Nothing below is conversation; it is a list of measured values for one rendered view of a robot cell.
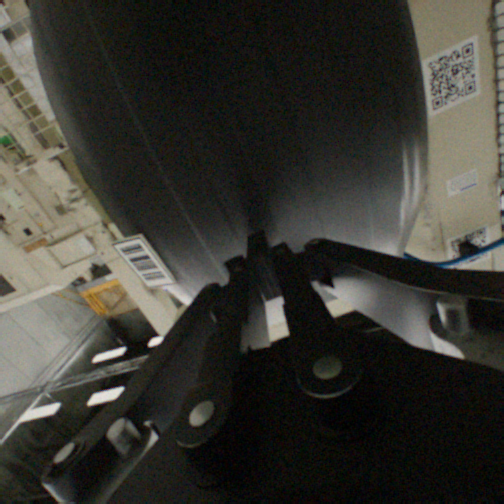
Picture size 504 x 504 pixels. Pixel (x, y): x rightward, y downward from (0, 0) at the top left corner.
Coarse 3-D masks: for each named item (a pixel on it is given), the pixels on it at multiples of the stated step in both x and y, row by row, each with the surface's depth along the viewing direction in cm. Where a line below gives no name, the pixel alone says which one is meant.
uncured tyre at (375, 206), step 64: (64, 0) 19; (128, 0) 18; (192, 0) 18; (256, 0) 17; (320, 0) 17; (384, 0) 18; (64, 64) 19; (128, 64) 18; (192, 64) 18; (256, 64) 18; (320, 64) 18; (384, 64) 18; (64, 128) 23; (128, 128) 19; (192, 128) 19; (256, 128) 19; (320, 128) 19; (384, 128) 20; (128, 192) 21; (192, 192) 20; (256, 192) 21; (320, 192) 21; (384, 192) 22; (192, 256) 23
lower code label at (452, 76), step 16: (448, 48) 36; (464, 48) 36; (432, 64) 37; (448, 64) 37; (464, 64) 37; (432, 80) 38; (448, 80) 38; (464, 80) 38; (432, 96) 38; (448, 96) 38; (464, 96) 39; (432, 112) 39
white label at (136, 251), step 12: (120, 240) 23; (132, 240) 23; (144, 240) 23; (120, 252) 24; (132, 252) 24; (144, 252) 24; (132, 264) 25; (144, 264) 25; (156, 264) 24; (144, 276) 26; (156, 276) 25; (168, 276) 25
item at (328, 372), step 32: (288, 256) 14; (288, 288) 10; (288, 320) 7; (320, 320) 7; (320, 352) 5; (352, 352) 5; (320, 384) 5; (352, 384) 4; (320, 416) 5; (352, 416) 4
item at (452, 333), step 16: (448, 304) 6; (464, 304) 6; (432, 320) 7; (448, 320) 6; (464, 320) 6; (432, 336) 6; (448, 336) 6; (464, 336) 6; (480, 336) 6; (496, 336) 6; (448, 352) 6; (464, 352) 6; (480, 352) 5; (496, 352) 5
